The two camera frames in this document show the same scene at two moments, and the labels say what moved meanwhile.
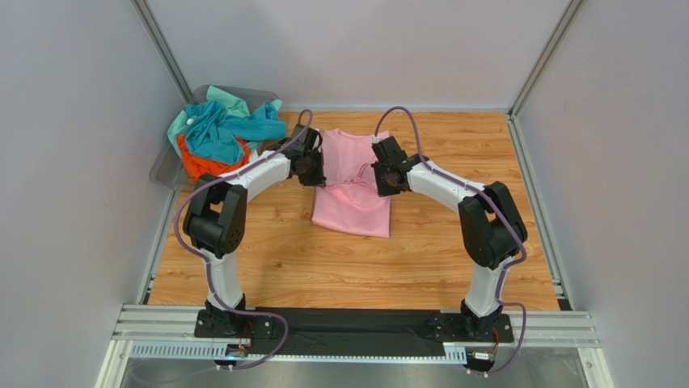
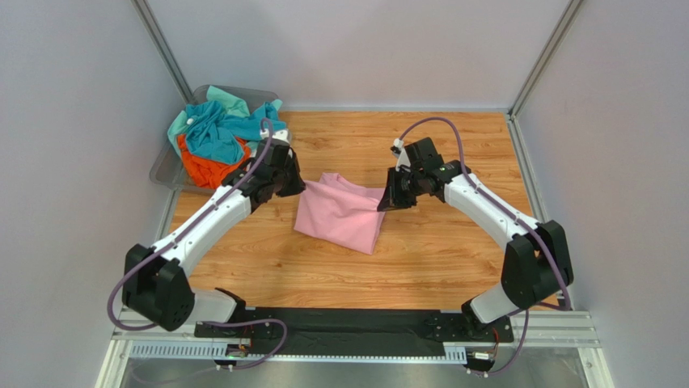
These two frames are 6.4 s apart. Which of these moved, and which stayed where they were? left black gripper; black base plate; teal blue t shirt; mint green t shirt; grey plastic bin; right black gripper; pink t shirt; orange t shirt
Moved: right black gripper; pink t shirt; left black gripper
Stayed: teal blue t shirt; mint green t shirt; grey plastic bin; black base plate; orange t shirt
